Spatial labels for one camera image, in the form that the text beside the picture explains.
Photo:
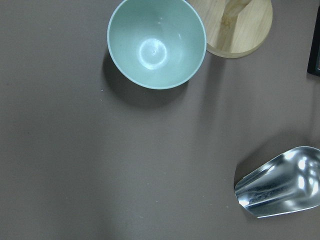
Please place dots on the mint green bowl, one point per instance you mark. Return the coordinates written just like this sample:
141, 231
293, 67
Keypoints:
156, 44

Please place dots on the dark framed tray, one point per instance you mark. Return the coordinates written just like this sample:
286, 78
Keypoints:
313, 67

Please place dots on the metal scoop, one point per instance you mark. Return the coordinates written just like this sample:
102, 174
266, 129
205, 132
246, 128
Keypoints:
288, 183

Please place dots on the wooden cup tree stand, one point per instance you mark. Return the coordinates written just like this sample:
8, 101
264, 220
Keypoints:
234, 28

